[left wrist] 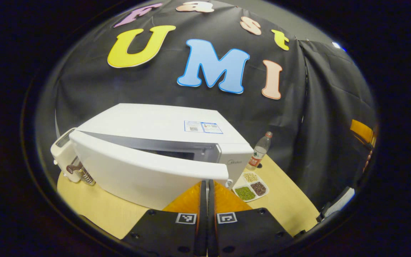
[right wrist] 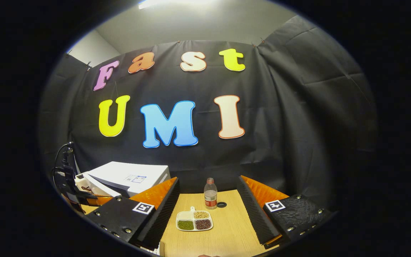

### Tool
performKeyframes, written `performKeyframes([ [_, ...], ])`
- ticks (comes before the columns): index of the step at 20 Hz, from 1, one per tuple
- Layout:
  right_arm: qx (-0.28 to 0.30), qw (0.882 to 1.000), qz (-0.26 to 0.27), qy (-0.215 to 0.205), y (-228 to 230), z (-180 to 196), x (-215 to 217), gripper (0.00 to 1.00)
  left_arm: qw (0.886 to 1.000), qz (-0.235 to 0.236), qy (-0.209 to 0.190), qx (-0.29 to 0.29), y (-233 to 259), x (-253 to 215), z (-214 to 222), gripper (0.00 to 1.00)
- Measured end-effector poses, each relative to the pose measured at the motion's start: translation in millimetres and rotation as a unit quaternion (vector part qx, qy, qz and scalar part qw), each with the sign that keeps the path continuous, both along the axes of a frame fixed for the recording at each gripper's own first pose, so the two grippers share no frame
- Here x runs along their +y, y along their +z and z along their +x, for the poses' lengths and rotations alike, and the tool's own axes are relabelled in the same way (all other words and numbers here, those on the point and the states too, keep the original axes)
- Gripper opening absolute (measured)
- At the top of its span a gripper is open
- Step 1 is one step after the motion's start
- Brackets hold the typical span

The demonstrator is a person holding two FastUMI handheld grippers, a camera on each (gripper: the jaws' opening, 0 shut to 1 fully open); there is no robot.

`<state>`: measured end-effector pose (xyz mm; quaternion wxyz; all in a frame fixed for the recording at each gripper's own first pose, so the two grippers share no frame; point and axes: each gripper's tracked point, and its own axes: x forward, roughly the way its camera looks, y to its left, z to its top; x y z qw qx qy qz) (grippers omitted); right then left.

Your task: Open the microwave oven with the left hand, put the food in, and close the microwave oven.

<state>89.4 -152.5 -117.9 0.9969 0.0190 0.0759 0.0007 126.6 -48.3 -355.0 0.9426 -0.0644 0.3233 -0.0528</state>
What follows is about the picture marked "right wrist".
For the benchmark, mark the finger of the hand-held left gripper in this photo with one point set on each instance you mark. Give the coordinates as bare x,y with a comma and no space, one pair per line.
98,201

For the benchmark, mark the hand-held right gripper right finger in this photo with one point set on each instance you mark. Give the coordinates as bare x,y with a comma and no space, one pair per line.
255,214

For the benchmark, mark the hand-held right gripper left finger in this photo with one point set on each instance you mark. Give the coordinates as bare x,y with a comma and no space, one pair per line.
162,217

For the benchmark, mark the white microwave oven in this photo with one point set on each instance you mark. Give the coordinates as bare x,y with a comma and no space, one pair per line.
127,173

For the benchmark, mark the white divided plate of beans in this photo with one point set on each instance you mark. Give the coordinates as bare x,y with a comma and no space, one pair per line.
191,215

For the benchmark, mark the black bottle cap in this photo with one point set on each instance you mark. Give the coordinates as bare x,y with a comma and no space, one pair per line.
222,205

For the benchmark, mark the clear bottle with red label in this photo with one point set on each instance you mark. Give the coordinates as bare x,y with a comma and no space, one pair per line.
210,196

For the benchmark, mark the black backdrop cloth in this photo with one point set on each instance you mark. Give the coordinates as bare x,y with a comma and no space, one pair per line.
280,125

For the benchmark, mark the large ceiling light panel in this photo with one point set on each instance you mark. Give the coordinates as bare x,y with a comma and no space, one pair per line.
177,3

